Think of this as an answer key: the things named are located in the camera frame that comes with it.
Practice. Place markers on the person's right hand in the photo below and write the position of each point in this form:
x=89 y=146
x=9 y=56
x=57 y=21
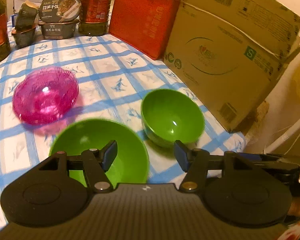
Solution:
x=297 y=207

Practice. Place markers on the red tote bag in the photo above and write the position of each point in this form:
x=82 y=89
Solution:
x=142 y=17

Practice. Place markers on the dark instant meal box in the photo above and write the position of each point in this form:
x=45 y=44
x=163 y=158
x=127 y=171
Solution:
x=58 y=30

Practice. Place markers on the white pipe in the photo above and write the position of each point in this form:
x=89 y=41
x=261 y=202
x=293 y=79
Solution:
x=285 y=136

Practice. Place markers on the blue checked floral tablecloth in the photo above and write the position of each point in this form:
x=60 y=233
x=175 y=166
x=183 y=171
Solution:
x=110 y=62

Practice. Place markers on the white box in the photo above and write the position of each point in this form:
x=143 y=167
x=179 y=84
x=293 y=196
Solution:
x=22 y=1

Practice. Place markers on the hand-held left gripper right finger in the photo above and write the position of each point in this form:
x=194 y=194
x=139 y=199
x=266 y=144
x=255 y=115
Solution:
x=182 y=155

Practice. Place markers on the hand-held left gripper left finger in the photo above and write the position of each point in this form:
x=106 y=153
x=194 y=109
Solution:
x=109 y=155

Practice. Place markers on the large cardboard box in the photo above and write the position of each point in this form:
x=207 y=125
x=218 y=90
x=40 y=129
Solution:
x=227 y=55

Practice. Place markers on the large green bowl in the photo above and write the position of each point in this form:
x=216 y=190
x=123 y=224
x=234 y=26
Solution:
x=90 y=135

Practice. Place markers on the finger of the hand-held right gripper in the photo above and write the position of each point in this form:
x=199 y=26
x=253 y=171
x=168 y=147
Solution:
x=277 y=160
x=285 y=174

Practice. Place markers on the small green bowl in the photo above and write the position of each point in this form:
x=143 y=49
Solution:
x=172 y=115

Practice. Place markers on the instant rice box with picture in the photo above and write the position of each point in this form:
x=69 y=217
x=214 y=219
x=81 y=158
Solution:
x=60 y=7

